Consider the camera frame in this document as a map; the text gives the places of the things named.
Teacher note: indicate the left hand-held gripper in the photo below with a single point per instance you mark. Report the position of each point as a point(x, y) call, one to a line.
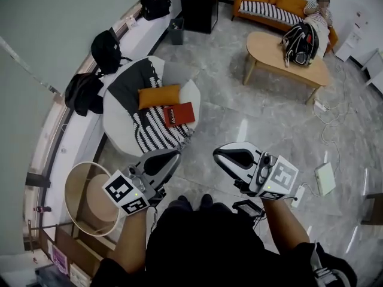
point(122, 190)

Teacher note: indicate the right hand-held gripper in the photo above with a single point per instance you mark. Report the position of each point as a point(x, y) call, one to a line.
point(281, 178)

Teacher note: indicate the red book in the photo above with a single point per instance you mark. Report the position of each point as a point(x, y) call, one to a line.
point(181, 114)

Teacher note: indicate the white beanbag chair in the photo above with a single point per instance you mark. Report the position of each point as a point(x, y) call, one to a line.
point(119, 121)

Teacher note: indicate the person's left forearm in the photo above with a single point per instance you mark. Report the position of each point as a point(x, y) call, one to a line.
point(131, 241)

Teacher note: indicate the person's right forearm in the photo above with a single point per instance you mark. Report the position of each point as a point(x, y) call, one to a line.
point(284, 226)

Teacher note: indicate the pink magazine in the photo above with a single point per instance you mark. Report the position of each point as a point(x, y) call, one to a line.
point(60, 259)

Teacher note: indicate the white book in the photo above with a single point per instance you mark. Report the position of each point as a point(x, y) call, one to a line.
point(77, 275)

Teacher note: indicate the person's left shoe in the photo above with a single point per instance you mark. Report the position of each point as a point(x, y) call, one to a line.
point(179, 203)

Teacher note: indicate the person's shoe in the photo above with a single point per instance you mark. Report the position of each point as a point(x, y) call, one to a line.
point(206, 201)
point(179, 203)

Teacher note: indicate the black handheld device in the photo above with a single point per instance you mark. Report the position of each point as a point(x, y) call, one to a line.
point(246, 208)

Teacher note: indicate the person's right shoe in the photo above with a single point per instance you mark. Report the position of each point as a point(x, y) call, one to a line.
point(206, 201)

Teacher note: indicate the orange cushion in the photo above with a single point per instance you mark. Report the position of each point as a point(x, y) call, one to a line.
point(158, 96)

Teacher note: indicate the white power strip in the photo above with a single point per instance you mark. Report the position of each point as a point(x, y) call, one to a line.
point(320, 105)
point(298, 196)

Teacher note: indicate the round glass top side table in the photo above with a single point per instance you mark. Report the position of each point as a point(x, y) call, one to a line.
point(98, 196)

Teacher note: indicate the white window ledge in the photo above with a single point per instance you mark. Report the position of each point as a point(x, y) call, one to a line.
point(86, 130)

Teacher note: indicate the white flat box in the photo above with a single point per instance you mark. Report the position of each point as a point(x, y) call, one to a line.
point(324, 178)

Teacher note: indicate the person's black clothing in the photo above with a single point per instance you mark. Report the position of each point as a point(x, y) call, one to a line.
point(203, 244)

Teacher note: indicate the grey cushion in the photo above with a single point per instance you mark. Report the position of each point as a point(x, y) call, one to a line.
point(176, 73)

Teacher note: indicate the black white patterned blanket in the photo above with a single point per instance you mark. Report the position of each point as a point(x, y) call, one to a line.
point(134, 73)

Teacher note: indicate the small clear cup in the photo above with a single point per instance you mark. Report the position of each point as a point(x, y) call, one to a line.
point(63, 150)

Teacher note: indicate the black crumpled bag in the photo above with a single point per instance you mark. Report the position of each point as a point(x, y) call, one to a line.
point(83, 94)

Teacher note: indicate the oval wooden coffee table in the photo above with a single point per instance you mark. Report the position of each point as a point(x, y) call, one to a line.
point(269, 52)

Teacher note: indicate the wooden shelf cart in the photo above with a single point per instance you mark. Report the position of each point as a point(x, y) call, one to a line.
point(86, 253)

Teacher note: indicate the cola bottle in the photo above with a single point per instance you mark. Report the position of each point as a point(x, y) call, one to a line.
point(45, 209)

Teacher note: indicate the small grey bin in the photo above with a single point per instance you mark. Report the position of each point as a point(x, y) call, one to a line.
point(176, 33)

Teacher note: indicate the black white backpack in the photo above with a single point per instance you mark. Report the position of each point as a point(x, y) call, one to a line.
point(299, 43)

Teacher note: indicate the small white bottle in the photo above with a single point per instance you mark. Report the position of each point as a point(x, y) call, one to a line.
point(132, 21)

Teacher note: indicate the brown wooden cabinet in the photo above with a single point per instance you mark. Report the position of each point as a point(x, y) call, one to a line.
point(374, 211)

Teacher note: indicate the black garment with white stripes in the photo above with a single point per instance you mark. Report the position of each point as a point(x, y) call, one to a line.
point(338, 268)

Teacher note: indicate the grey roller blind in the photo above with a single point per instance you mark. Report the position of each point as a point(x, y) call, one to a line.
point(15, 130)
point(60, 10)

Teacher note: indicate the black boxy bag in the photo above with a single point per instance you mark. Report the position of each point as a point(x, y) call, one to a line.
point(155, 4)

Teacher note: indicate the tall black cabinet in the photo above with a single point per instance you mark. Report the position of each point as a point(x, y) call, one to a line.
point(199, 4)

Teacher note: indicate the white cabinet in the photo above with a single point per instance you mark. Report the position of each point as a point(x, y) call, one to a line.
point(353, 40)

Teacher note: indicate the white desk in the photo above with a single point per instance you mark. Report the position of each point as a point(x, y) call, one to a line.
point(374, 61)

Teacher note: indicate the dark window frame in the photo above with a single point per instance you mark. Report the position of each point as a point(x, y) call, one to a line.
point(37, 179)

